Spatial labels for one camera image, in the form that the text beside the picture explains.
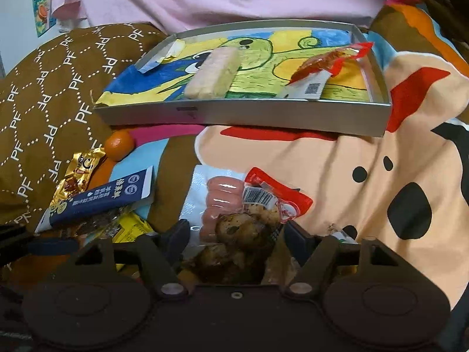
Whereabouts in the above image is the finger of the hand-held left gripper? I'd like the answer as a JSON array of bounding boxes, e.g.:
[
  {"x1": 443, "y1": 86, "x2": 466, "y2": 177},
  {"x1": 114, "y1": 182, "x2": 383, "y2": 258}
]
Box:
[{"x1": 26, "y1": 238, "x2": 83, "y2": 257}]

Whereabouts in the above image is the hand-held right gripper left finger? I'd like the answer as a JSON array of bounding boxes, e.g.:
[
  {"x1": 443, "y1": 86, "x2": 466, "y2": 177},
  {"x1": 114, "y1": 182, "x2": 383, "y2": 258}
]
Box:
[{"x1": 68, "y1": 219, "x2": 193, "y2": 299}]

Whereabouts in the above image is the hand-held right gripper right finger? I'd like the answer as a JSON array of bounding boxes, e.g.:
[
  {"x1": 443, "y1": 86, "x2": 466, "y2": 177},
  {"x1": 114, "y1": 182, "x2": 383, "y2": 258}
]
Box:
[{"x1": 282, "y1": 220, "x2": 404, "y2": 299}]

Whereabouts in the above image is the clear dark meat packet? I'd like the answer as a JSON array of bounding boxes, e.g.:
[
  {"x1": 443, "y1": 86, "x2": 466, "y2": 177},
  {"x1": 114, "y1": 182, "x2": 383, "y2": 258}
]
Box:
[{"x1": 69, "y1": 207, "x2": 129, "y2": 241}]

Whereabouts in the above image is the red braised meat packet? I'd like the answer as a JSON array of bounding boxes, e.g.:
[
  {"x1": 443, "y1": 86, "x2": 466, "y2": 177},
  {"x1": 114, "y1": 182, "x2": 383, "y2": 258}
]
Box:
[{"x1": 181, "y1": 167, "x2": 315, "y2": 285}]

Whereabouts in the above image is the dark blue powder sachet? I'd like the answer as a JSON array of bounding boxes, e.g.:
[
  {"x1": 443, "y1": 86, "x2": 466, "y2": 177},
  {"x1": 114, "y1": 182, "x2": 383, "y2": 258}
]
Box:
[{"x1": 35, "y1": 165, "x2": 155, "y2": 232}]

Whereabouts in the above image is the silver tray with painted lining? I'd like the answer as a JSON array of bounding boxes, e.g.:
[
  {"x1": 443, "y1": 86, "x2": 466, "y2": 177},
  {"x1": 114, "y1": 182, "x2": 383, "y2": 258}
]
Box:
[{"x1": 93, "y1": 19, "x2": 392, "y2": 137}]

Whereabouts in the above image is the white red-label sachet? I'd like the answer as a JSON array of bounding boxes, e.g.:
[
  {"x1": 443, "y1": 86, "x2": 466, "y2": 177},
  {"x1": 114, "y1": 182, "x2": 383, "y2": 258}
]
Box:
[{"x1": 330, "y1": 227, "x2": 359, "y2": 246}]

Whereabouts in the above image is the yellow snack packet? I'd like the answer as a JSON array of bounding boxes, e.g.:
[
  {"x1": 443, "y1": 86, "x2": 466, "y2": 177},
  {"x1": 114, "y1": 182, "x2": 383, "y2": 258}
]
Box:
[{"x1": 110, "y1": 211, "x2": 156, "y2": 244}]

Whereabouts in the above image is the pink sausage packet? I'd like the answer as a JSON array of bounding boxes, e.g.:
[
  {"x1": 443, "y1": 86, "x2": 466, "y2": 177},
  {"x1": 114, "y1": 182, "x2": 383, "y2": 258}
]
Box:
[{"x1": 181, "y1": 164, "x2": 246, "y2": 244}]

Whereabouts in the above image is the gold snack packet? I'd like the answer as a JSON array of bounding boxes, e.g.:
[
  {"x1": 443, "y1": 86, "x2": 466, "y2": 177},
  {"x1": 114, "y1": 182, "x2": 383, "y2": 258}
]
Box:
[{"x1": 49, "y1": 147, "x2": 107, "y2": 213}]

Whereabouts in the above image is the colourful cartoon blanket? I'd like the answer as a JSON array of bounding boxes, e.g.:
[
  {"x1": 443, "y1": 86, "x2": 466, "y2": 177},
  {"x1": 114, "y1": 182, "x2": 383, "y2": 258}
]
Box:
[{"x1": 88, "y1": 0, "x2": 469, "y2": 312}]

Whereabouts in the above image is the orange tangerine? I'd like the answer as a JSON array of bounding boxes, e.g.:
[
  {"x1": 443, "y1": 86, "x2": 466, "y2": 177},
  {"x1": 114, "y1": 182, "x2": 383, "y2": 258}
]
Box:
[{"x1": 104, "y1": 129, "x2": 135, "y2": 162}]

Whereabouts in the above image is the beige wafer bar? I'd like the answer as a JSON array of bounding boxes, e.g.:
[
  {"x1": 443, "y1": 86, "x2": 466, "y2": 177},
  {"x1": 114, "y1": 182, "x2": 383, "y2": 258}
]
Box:
[{"x1": 184, "y1": 46, "x2": 239, "y2": 99}]

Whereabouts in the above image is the red spicy strip packet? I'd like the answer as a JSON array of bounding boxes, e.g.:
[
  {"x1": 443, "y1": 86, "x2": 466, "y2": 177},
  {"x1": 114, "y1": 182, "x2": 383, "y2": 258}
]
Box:
[{"x1": 276, "y1": 41, "x2": 374, "y2": 99}]

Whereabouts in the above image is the dark grey cloth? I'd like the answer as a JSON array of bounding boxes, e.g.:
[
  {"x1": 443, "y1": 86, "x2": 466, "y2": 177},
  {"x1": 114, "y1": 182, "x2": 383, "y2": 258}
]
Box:
[{"x1": 414, "y1": 0, "x2": 469, "y2": 45}]

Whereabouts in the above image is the colourful wall poster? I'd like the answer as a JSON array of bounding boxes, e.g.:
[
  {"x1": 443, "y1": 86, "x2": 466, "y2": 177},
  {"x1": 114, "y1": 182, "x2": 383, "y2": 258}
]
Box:
[{"x1": 31, "y1": 0, "x2": 57, "y2": 37}]

